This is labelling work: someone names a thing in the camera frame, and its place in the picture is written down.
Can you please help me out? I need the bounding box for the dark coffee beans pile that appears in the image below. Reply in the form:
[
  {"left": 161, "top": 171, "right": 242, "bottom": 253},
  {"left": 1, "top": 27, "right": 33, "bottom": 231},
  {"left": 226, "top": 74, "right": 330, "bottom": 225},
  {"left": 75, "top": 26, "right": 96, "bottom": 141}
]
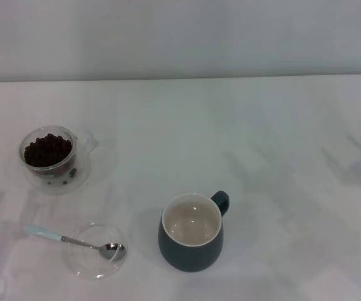
[{"left": 23, "top": 133, "right": 73, "bottom": 168}]

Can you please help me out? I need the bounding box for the clear glass cup with handle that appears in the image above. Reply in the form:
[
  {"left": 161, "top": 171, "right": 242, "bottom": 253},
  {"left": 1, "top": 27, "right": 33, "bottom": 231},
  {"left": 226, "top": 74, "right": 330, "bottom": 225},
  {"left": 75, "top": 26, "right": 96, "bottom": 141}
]
[{"left": 19, "top": 125, "right": 99, "bottom": 181}]

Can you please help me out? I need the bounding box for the dark grey mug white inside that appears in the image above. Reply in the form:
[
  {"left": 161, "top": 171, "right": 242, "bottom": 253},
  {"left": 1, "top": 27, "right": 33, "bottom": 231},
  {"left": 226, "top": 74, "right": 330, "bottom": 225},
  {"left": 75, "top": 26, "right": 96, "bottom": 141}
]
[{"left": 157, "top": 190, "right": 231, "bottom": 273}]

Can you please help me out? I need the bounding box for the clear glass saucer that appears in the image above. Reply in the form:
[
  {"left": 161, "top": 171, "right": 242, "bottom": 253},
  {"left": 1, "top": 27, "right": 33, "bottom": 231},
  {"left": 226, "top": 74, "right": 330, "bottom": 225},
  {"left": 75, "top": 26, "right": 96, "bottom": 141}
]
[{"left": 23, "top": 149, "right": 93, "bottom": 196}]

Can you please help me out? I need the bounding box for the metal spoon with blue handle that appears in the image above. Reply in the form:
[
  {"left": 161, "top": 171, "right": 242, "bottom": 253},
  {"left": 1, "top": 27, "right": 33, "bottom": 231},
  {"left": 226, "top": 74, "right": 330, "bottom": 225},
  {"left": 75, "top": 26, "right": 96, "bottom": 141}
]
[{"left": 23, "top": 223, "right": 127, "bottom": 261}]

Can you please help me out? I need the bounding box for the small clear glass dish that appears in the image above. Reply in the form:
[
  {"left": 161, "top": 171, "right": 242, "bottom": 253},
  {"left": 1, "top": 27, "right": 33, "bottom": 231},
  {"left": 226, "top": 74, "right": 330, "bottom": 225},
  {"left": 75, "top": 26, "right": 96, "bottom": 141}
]
[{"left": 61, "top": 221, "right": 128, "bottom": 280}]

